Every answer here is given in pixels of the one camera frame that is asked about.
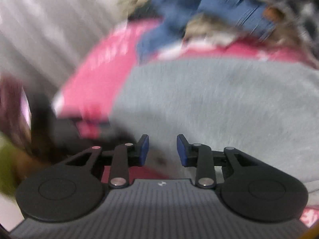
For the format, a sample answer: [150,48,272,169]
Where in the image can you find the beige clothes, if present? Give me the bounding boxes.
[117,0,302,48]

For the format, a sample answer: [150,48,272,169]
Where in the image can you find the grey garment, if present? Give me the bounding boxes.
[110,58,318,206]

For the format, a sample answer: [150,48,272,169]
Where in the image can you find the blue denim jeans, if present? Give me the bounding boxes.
[136,0,275,62]

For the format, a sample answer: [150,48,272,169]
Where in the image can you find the pink floral bed sheet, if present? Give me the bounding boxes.
[53,21,318,225]

